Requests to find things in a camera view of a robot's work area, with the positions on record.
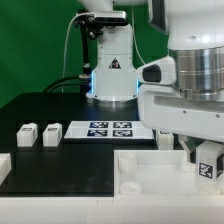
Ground white square tabletop part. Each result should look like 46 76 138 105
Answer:
114 150 219 196

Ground black base cables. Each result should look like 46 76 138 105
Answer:
43 75 92 94

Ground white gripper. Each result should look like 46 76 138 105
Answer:
138 84 224 164

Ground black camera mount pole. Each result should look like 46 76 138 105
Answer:
80 24 91 76

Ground white left fence block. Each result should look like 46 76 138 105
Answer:
0 154 12 185

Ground white front fence wall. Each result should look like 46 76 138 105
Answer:
0 196 224 224

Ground black camera on mount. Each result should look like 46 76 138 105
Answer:
74 11 128 26

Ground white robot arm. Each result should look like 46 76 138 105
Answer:
79 0 224 153

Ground white marker base plate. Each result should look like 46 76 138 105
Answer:
64 121 154 140

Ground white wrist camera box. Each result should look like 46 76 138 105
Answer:
136 56 177 86

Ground white thin cable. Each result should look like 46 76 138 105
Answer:
61 6 148 94

